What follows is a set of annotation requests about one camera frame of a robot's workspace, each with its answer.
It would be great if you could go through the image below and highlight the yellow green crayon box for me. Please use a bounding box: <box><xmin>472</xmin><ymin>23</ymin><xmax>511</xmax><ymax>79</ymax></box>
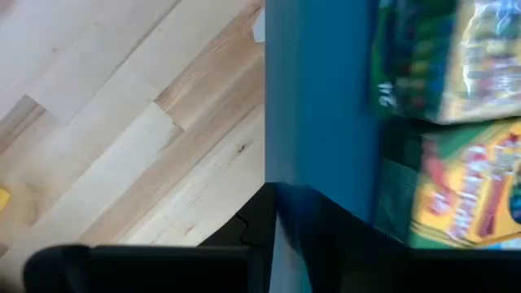
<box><xmin>376</xmin><ymin>120</ymin><xmax>521</xmax><ymax>250</ymax></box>

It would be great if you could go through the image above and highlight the blue yellow crayon box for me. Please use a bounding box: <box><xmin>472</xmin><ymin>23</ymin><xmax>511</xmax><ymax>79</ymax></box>
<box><xmin>369</xmin><ymin>0</ymin><xmax>521</xmax><ymax>125</ymax></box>

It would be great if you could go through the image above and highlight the yellow plastic basket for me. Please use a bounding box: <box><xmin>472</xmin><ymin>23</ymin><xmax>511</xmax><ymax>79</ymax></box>
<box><xmin>0</xmin><ymin>186</ymin><xmax>12</xmax><ymax>213</ymax></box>

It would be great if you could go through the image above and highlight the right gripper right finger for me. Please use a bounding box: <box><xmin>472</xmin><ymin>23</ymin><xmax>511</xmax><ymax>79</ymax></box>
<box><xmin>275</xmin><ymin>183</ymin><xmax>409</xmax><ymax>293</ymax></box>

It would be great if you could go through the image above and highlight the blue plastic bin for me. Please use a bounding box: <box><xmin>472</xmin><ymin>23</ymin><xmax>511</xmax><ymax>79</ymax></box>
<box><xmin>264</xmin><ymin>0</ymin><xmax>521</xmax><ymax>293</ymax></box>

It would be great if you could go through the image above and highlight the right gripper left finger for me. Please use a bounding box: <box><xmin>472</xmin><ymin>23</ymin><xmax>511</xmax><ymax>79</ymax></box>
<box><xmin>197</xmin><ymin>182</ymin><xmax>278</xmax><ymax>293</ymax></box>

